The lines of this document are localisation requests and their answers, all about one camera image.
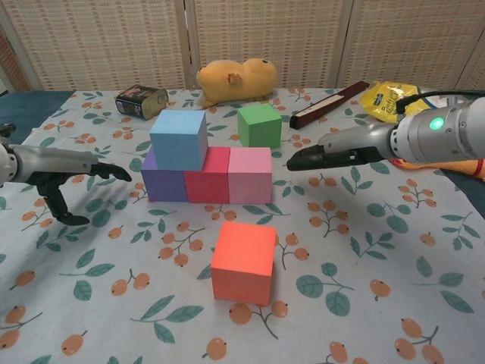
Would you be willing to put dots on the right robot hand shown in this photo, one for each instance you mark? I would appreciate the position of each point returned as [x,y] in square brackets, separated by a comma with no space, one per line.
[356,146]

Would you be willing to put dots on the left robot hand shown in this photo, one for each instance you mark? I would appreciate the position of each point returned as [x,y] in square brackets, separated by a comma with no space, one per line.
[57,163]

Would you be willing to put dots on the purple cube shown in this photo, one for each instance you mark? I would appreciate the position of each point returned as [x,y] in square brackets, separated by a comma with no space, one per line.
[164,186]

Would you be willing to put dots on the light pink cube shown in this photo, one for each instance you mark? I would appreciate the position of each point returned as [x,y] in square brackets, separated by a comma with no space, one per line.
[250,178]

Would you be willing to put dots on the light blue cube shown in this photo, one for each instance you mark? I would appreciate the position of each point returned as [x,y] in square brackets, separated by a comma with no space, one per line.
[176,142]

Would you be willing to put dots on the magenta red cube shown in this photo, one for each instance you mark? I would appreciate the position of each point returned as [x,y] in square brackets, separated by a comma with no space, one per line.
[208,184]

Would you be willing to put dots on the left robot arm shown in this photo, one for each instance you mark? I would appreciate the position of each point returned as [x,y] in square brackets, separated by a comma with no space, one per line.
[7,163]

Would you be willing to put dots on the dark red folded fan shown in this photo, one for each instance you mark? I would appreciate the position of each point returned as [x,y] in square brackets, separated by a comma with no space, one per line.
[329,103]

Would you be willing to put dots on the yellow marshmallow bag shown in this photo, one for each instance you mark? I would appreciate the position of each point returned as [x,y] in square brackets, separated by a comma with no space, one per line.
[382,100]

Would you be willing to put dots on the green cube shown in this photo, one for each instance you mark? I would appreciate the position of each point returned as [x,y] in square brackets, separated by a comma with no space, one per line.
[257,127]

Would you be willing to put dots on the floral print tablecloth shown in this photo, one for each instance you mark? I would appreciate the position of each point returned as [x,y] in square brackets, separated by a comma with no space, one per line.
[113,246]

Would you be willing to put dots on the black luncheon meat can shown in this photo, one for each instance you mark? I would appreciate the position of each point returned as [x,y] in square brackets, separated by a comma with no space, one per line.
[138,100]

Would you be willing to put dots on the yellow rubber chicken toy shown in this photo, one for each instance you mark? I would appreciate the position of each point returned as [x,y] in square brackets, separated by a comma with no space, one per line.
[466,168]

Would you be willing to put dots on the yellow plush animal toy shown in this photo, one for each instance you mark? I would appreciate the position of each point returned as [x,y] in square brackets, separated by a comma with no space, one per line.
[235,81]

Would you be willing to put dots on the bamboo folding screen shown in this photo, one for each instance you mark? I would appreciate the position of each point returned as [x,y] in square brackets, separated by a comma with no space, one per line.
[265,34]

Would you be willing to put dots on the orange cube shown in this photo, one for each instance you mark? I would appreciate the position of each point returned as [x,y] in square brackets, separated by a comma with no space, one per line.
[242,261]

